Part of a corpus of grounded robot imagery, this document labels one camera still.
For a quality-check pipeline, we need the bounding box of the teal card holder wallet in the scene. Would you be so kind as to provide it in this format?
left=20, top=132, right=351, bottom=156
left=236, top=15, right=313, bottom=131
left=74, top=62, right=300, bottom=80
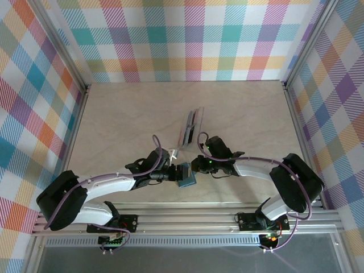
left=177, top=161, right=197, bottom=189

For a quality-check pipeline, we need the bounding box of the clear acrylic card stand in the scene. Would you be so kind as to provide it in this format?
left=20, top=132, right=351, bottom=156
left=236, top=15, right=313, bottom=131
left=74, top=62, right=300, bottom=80
left=175, top=106, right=206, bottom=151

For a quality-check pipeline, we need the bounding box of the grey metal base panel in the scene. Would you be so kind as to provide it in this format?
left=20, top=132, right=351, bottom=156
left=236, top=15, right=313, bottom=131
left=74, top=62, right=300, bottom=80
left=36, top=233, right=344, bottom=273

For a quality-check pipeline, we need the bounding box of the green terminal controller board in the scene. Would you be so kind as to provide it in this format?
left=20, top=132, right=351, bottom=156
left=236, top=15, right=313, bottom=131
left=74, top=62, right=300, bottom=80
left=98, top=233, right=127, bottom=253

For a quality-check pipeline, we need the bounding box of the orange connector controller board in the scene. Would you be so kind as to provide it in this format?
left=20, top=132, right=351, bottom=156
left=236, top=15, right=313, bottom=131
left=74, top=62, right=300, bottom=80
left=260, top=231, right=282, bottom=250

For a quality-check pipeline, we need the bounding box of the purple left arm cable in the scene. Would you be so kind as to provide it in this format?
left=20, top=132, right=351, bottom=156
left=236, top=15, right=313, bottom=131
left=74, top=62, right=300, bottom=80
left=45, top=134, right=171, bottom=254

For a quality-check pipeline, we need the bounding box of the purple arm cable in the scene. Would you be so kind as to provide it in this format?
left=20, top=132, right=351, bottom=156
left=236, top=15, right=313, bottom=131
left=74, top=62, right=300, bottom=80
left=197, top=131, right=313, bottom=253
left=45, top=134, right=171, bottom=254

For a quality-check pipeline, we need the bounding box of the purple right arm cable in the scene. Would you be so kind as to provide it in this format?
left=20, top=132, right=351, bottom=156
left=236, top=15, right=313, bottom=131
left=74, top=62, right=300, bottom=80
left=197, top=131, right=313, bottom=253

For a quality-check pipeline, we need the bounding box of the aluminium frame cross rail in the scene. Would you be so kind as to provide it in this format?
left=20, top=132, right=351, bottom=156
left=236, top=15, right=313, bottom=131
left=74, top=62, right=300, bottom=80
left=30, top=202, right=345, bottom=236

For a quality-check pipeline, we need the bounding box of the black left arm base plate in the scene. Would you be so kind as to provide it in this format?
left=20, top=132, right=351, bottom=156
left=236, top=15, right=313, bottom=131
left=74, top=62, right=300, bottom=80
left=86, top=213, right=139, bottom=234

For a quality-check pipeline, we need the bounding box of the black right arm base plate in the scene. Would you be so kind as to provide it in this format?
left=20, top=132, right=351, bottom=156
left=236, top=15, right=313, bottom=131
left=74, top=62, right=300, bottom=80
left=237, top=212, right=291, bottom=233

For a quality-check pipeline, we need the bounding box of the perforated grey cable duct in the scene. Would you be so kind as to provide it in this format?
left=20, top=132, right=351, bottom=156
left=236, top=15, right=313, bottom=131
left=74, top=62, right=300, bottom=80
left=45, top=238, right=262, bottom=249

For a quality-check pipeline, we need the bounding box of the aluminium table side rail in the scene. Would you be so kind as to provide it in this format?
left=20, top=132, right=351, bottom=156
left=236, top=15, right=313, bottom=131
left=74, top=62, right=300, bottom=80
left=49, top=85, right=92, bottom=214
left=283, top=81, right=325, bottom=210

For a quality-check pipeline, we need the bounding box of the aluminium frame leg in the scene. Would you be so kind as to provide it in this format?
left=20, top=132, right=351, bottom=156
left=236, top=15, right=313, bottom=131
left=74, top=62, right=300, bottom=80
left=24, top=235, right=46, bottom=273
left=332, top=231, right=352, bottom=273

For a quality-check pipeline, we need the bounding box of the aluminium frame post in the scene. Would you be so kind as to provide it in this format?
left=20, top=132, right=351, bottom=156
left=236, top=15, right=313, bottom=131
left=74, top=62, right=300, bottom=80
left=280, top=0, right=340, bottom=90
left=27, top=0, right=92, bottom=96

